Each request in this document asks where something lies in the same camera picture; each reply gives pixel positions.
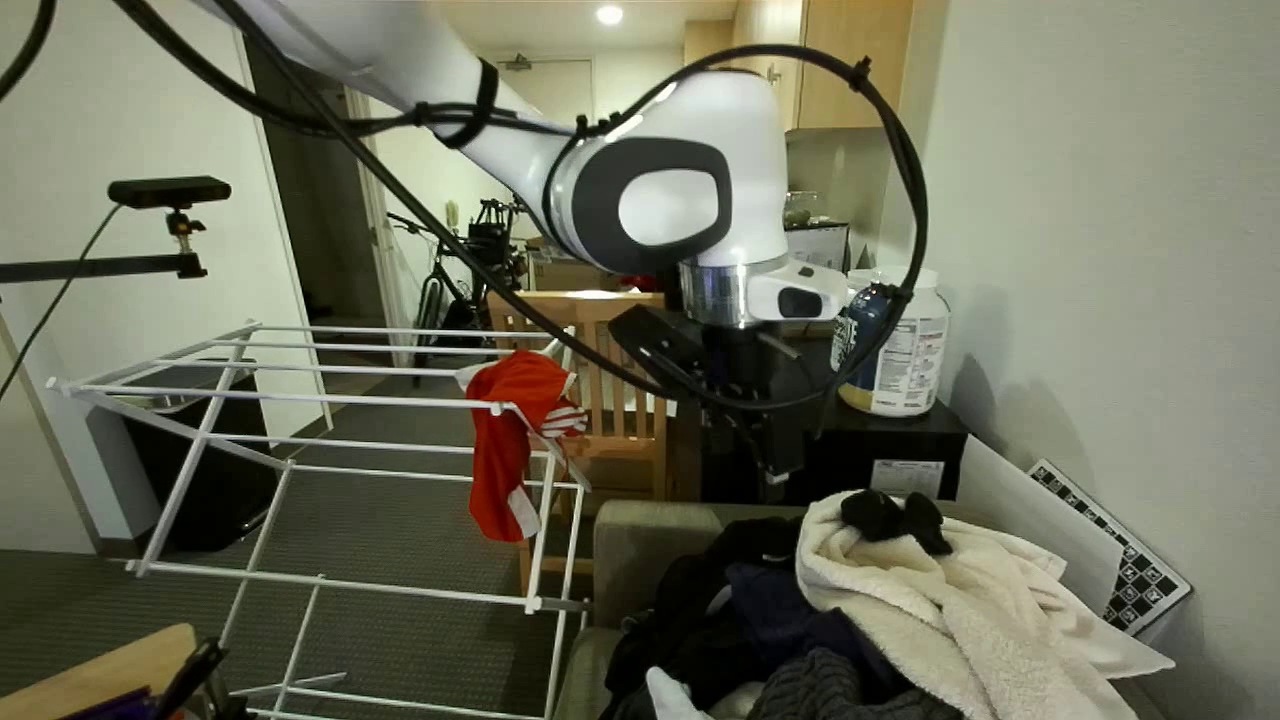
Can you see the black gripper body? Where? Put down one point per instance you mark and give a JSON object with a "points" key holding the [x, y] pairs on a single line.
{"points": [[764, 381]]}

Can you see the black sock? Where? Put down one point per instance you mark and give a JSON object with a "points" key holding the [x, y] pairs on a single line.
{"points": [[883, 515]]}

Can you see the orange cloth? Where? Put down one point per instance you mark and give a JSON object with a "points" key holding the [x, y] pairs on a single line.
{"points": [[504, 441]]}

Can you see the white drying rack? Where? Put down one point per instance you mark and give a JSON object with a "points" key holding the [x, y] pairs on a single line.
{"points": [[201, 441]]}

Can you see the black side table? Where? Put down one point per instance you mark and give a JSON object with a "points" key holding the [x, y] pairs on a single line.
{"points": [[895, 441]]}

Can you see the microwave oven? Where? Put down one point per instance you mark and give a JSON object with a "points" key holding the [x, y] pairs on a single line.
{"points": [[820, 247]]}

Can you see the large blue-label protein tub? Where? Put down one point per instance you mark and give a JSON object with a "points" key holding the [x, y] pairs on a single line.
{"points": [[912, 360]]}

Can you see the wooden slatted chair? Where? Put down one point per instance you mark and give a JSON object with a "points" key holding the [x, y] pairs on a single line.
{"points": [[627, 441]]}

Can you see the black clothing pile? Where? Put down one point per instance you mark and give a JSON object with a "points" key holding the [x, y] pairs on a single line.
{"points": [[707, 613]]}

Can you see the dark grey knitted sweater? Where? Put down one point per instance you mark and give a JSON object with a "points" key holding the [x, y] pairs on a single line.
{"points": [[825, 684]]}

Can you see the white flat panel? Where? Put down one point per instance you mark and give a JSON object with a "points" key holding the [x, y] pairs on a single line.
{"points": [[1025, 520]]}

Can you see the cream fluffy towel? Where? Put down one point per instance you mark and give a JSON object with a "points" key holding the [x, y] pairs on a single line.
{"points": [[987, 613]]}

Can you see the white garment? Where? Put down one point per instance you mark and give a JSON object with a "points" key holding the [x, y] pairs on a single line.
{"points": [[676, 696]]}

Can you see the bicycle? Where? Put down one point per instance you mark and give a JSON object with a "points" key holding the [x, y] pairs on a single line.
{"points": [[444, 285]]}

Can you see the checkerboard calibration board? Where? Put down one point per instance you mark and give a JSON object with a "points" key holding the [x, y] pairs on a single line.
{"points": [[1135, 572]]}

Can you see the round ceiling light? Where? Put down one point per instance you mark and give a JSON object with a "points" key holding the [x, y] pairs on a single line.
{"points": [[609, 12]]}

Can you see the black bin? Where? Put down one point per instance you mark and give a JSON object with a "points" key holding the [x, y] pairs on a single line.
{"points": [[214, 494]]}

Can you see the light wooden board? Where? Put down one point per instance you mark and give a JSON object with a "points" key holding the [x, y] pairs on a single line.
{"points": [[92, 673]]}

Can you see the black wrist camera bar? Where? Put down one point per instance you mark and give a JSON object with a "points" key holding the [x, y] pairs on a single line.
{"points": [[655, 346]]}

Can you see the wooden wall cabinet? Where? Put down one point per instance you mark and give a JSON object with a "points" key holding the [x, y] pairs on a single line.
{"points": [[852, 65]]}

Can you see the black clamp mount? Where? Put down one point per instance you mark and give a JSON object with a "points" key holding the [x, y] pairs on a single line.
{"points": [[184, 683]]}

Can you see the black camera on stand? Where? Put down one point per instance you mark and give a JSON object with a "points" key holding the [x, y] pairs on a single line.
{"points": [[166, 189]]}

